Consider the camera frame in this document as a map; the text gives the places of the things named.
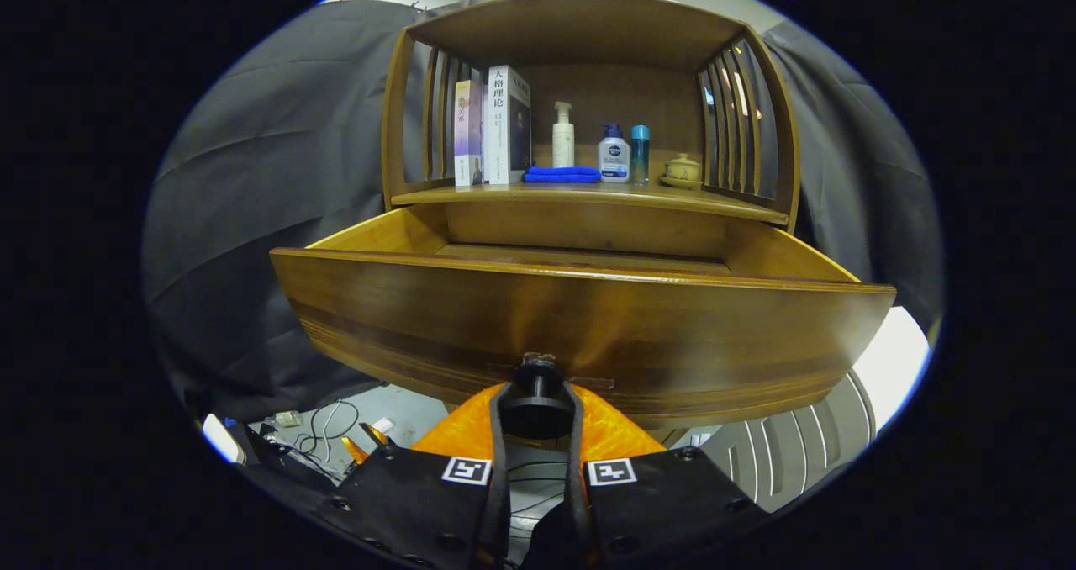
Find brown wooden cabinet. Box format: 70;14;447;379
380;0;801;235

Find beige lidded teacup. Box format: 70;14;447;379
658;153;704;191

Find black floor cables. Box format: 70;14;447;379
290;398;362;470

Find white pump bottle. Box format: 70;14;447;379
551;102;576;168

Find wooden countertop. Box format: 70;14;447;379
391;179;791;226

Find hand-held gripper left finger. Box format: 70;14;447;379
315;381;514;570

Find purple book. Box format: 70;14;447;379
454;79;483;187

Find blue folded cloth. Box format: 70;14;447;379
523;166;603;184

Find teal bottle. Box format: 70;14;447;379
630;124;651;186

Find white book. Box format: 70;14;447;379
483;65;532;186

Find white topped grey furniture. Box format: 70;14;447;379
698;305;934;514

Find white rounded device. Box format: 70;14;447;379
202;414;246;467

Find brown wooden drawer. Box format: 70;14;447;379
269;203;897;441

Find white bottle blue cap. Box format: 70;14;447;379
598;124;631;184

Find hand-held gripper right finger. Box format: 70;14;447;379
563;381;770;569

